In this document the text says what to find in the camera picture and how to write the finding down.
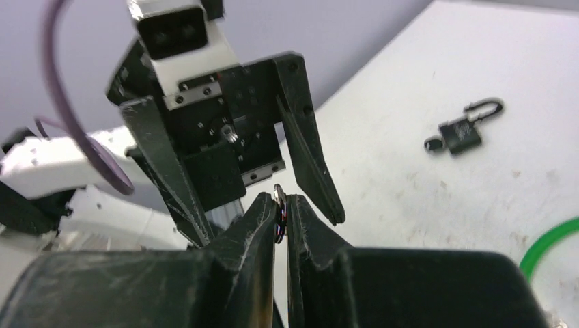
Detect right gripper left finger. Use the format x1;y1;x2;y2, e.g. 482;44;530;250
1;193;277;327

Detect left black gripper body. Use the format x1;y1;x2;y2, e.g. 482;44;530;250
107;40;301;213

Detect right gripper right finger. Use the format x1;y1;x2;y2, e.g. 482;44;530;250
286;195;548;327

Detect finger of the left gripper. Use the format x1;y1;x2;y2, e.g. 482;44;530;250
274;53;345;226
120;96;214;247

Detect black padlock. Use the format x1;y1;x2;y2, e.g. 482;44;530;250
438;98;504;156

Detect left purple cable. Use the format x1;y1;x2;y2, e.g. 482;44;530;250
35;0;136;196

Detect green cable lock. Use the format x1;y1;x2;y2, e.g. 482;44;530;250
519;217;578;283

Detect black-headed key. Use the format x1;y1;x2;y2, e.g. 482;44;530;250
423;137;446;153

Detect brass padlock keys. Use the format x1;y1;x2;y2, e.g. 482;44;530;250
273;184;287;244

